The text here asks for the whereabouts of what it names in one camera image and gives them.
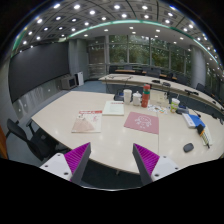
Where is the white paper cup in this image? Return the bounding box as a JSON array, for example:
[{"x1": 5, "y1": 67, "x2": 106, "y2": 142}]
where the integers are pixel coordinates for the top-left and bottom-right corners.
[{"x1": 123, "y1": 89, "x2": 132, "y2": 104}]

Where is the blue book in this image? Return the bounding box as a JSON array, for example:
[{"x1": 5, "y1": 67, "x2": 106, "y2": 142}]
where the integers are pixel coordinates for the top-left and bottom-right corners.
[{"x1": 182, "y1": 113, "x2": 205, "y2": 128}]

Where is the red and white magazine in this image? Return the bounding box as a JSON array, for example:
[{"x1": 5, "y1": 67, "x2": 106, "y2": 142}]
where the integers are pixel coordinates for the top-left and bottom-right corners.
[{"x1": 71, "y1": 110, "x2": 102, "y2": 133}]

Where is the dark grey computer mouse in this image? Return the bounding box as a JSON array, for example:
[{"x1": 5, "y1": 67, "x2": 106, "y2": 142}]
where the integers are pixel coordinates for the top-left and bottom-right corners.
[{"x1": 183, "y1": 143, "x2": 194, "y2": 153}]

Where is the pink mouse pad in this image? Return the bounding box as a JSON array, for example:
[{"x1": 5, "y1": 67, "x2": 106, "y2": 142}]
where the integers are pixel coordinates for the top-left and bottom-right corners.
[{"x1": 124, "y1": 112, "x2": 159, "y2": 134}]

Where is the white green booklet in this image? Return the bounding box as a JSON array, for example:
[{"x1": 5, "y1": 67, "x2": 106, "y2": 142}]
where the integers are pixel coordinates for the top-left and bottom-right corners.
[{"x1": 103, "y1": 101, "x2": 124, "y2": 116}]

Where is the red thermos bottle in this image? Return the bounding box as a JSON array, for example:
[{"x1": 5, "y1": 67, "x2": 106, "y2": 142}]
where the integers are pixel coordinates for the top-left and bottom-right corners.
[{"x1": 141, "y1": 84, "x2": 150, "y2": 108}]

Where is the white lidded jar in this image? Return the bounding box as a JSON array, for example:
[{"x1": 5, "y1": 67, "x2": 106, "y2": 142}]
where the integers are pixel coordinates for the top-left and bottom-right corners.
[{"x1": 133, "y1": 92, "x2": 142, "y2": 106}]

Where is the curved back conference table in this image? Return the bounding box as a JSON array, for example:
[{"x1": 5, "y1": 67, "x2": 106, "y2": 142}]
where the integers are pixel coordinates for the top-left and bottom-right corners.
[{"x1": 100, "y1": 74, "x2": 224, "y2": 114}]

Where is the grey crt monitor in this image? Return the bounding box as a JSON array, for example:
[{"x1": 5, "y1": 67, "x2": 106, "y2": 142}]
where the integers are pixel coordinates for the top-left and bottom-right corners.
[{"x1": 61, "y1": 76, "x2": 77, "y2": 90}]

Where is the black office chair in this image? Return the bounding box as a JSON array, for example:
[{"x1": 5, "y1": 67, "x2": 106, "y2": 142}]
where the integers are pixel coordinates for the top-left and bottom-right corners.
[{"x1": 7, "y1": 119, "x2": 68, "y2": 161}]

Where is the white cabinet box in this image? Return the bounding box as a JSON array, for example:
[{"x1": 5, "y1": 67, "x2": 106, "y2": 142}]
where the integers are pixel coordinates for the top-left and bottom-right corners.
[{"x1": 77, "y1": 72, "x2": 84, "y2": 86}]

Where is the large black wall screen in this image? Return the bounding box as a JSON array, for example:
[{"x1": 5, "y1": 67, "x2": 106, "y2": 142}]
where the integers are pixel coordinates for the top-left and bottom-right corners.
[{"x1": 8, "y1": 43, "x2": 69, "y2": 102}]

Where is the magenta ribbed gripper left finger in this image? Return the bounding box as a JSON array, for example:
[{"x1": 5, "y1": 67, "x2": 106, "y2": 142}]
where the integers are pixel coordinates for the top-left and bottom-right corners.
[{"x1": 41, "y1": 142, "x2": 91, "y2": 185}]

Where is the green white drink cup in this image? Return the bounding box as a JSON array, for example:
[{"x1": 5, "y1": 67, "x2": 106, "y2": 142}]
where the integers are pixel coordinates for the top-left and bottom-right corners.
[{"x1": 170, "y1": 98, "x2": 180, "y2": 113}]

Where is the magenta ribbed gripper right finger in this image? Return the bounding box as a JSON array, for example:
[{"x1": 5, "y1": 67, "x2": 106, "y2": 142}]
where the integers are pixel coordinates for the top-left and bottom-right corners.
[{"x1": 132, "y1": 143, "x2": 179, "y2": 185}]

